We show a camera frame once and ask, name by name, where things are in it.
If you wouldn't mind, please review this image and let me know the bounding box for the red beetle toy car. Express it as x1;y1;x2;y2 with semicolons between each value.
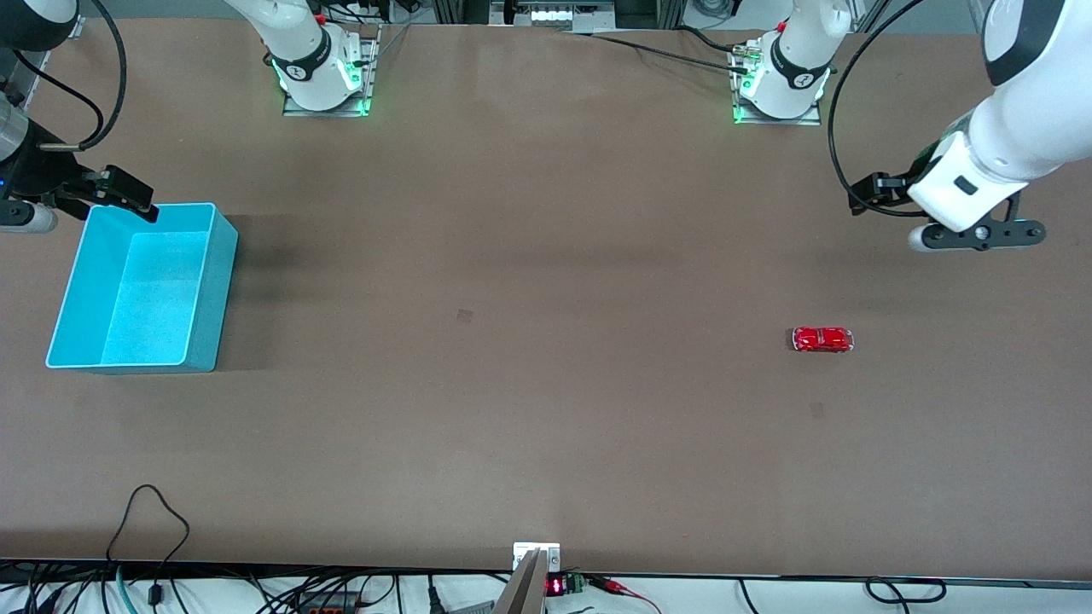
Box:
792;326;855;354

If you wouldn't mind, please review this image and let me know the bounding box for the blue plastic box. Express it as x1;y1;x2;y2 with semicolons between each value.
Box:
45;202;240;374

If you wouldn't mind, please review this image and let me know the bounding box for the metal box with white lights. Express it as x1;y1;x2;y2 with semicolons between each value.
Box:
489;0;617;33

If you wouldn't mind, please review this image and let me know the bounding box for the orange black power strip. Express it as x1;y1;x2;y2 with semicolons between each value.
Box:
294;591;363;614

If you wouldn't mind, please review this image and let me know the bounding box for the red clip lead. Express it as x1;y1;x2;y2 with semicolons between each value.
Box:
589;576;662;614

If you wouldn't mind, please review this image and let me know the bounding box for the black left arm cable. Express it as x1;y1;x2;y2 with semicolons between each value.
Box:
828;0;931;218

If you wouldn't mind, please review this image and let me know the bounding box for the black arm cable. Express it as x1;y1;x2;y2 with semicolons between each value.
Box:
9;0;129;153
828;0;931;218

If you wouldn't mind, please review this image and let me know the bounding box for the aluminium table edge rail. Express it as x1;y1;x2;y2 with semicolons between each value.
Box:
13;15;86;112

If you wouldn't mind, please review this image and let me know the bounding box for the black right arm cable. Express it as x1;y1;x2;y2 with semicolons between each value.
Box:
9;0;129;153

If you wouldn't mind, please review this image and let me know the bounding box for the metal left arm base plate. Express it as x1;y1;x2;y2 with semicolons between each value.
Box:
729;38;824;126

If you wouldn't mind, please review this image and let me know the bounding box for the long black table cable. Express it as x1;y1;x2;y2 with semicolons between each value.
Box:
559;31;752;74

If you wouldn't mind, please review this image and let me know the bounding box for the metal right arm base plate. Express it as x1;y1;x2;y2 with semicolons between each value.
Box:
283;24;380;118

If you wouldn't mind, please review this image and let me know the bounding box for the black coiled cable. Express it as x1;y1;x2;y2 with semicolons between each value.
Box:
864;577;948;604

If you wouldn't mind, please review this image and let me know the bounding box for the thin black looped cable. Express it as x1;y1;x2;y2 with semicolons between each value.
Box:
106;484;190;608

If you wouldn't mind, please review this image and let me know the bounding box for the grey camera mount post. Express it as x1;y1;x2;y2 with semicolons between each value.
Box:
493;543;561;614

